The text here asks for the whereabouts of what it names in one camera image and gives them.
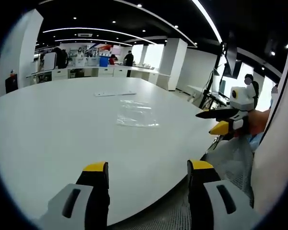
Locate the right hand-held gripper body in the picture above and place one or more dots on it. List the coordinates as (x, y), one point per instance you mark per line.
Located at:
(241, 100)

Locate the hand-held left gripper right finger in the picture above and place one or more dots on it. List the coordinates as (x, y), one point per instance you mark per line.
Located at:
(220, 203)

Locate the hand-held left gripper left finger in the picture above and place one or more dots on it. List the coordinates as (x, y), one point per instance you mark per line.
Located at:
(69, 206)

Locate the clear food packaging bag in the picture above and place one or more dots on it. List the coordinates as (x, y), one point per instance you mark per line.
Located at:
(136, 115)

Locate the white strip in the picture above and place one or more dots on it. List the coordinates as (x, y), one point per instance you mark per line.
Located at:
(115, 93)

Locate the person's right hand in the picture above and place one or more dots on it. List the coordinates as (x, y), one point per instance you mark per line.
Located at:
(259, 121)

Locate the black tripod stand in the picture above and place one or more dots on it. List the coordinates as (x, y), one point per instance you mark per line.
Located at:
(212, 83)

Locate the black hanging panel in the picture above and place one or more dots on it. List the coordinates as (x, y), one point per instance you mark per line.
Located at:
(232, 62)

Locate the person's white clothing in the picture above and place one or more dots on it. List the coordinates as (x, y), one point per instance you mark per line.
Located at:
(271, 134)

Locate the long white counter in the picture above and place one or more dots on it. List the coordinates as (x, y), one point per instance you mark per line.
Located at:
(110, 71)

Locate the blue storage bin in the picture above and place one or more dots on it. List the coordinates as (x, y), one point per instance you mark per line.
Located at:
(103, 61)

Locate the white storage box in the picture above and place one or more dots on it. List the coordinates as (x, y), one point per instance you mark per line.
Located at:
(92, 61)
(79, 62)

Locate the white cabinet appliance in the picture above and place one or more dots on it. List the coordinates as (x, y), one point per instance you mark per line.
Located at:
(49, 61)

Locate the black backpack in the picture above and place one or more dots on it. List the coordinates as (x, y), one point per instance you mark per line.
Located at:
(61, 58)

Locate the ceiling air vent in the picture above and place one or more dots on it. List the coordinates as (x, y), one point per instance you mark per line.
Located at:
(85, 35)

